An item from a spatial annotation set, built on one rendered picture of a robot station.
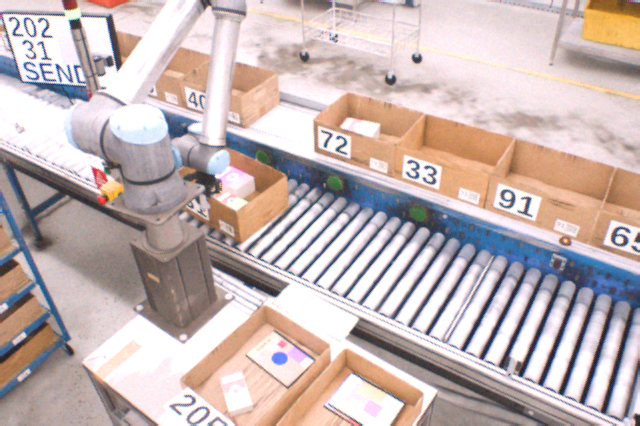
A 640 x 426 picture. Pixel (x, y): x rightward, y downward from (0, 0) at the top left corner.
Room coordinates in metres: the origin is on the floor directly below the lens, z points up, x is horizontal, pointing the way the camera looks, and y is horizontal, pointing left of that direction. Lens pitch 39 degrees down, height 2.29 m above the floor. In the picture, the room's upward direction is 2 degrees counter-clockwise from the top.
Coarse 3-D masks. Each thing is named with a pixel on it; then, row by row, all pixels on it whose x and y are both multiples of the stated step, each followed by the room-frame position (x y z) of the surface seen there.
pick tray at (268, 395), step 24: (264, 312) 1.27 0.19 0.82; (240, 336) 1.18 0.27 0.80; (264, 336) 1.21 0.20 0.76; (288, 336) 1.21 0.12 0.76; (312, 336) 1.15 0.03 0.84; (216, 360) 1.09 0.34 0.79; (240, 360) 1.12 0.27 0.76; (192, 384) 1.01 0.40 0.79; (216, 384) 1.03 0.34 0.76; (264, 384) 1.02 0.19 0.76; (216, 408) 0.94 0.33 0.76; (264, 408) 0.94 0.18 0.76; (288, 408) 0.93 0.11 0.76
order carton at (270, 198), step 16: (240, 160) 2.08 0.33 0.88; (256, 176) 2.02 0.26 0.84; (272, 176) 1.95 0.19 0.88; (256, 192) 2.01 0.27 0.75; (272, 192) 1.83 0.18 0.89; (208, 208) 1.79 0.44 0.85; (224, 208) 1.73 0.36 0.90; (240, 208) 1.70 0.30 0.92; (256, 208) 1.76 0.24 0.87; (272, 208) 1.82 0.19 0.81; (208, 224) 1.81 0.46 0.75; (240, 224) 1.69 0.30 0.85; (256, 224) 1.75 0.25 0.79; (240, 240) 1.68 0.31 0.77
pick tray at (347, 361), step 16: (352, 352) 1.07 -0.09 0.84; (336, 368) 1.05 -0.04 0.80; (352, 368) 1.07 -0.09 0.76; (368, 368) 1.03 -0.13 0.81; (384, 368) 1.00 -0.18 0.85; (320, 384) 0.99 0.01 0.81; (336, 384) 1.02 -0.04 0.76; (384, 384) 1.00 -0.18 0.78; (400, 384) 0.96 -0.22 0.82; (304, 400) 0.93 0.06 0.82; (320, 400) 0.96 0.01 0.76; (416, 400) 0.93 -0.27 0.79; (288, 416) 0.87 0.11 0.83; (304, 416) 0.91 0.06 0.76; (320, 416) 0.91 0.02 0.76; (336, 416) 0.91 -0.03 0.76; (400, 416) 0.90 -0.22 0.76; (416, 416) 0.89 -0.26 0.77
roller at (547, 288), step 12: (552, 276) 1.44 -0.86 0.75; (540, 288) 1.40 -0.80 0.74; (552, 288) 1.39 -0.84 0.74; (540, 300) 1.33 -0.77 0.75; (540, 312) 1.28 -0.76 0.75; (528, 324) 1.23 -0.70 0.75; (540, 324) 1.24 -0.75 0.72; (528, 336) 1.18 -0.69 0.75; (516, 348) 1.13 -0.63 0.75; (528, 348) 1.14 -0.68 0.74; (516, 372) 1.04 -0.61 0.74
